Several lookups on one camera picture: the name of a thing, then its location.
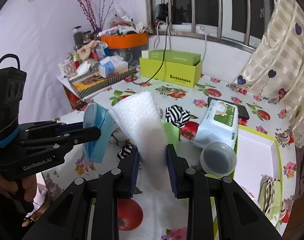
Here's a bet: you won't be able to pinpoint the white fluffy towel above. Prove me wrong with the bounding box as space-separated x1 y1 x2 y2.
109 92 187 239

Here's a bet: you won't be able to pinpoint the black cable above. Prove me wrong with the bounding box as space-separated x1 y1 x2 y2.
131 3 173 85

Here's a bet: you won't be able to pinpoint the blue face mask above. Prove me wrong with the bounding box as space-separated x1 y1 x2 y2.
83 103 114 163

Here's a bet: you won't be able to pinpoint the yellow-green cardboard box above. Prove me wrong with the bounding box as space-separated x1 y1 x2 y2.
140 58 202 88

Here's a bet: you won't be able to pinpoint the clear plastic lidded cup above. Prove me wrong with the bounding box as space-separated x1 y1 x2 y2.
200 142 237 178

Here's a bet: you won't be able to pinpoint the black white striped cloth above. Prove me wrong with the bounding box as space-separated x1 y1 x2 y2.
165 105 191 128

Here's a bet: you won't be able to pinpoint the wet wipes pack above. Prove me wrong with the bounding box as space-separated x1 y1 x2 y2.
193 100 238 149

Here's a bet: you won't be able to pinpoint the black power adapter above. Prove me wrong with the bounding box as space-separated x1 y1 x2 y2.
155 3 168 22

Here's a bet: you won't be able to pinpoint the green rabbit towel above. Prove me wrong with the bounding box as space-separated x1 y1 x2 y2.
258 178 282 227

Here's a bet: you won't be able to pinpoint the beige braided toy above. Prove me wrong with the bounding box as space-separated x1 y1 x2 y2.
77 40 99 61

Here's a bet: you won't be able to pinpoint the green inner box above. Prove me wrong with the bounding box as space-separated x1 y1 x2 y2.
141 50 201 66

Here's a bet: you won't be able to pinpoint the person's left hand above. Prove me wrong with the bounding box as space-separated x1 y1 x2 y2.
0 174 37 215

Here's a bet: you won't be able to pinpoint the dark glass jar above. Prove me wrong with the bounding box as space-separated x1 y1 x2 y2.
72 25 83 50

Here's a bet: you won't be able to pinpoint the white charging cable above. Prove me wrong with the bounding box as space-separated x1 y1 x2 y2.
153 21 172 51

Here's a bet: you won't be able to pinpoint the green cloth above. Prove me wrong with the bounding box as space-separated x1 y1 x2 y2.
161 120 180 149

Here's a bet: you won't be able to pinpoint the heart patterned curtain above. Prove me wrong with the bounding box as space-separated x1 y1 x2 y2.
231 0 304 147

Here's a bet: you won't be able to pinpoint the orange storage box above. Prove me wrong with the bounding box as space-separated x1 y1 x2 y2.
101 33 148 49

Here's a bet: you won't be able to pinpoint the purple dried flower branches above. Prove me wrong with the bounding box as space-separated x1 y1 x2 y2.
73 0 124 34

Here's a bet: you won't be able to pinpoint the black smartphone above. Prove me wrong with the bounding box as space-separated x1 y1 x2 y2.
207 96 250 120

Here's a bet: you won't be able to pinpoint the blue white carton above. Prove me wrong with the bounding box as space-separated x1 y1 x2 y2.
96 41 111 61

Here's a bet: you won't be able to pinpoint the white tray green rim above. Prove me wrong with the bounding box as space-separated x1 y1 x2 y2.
204 125 285 228

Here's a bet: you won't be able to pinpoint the blue white tissue pack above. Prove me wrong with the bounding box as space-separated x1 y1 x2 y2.
99 55 129 78

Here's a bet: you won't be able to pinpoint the striped cardboard tray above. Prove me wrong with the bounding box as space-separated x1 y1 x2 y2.
68 66 137 99

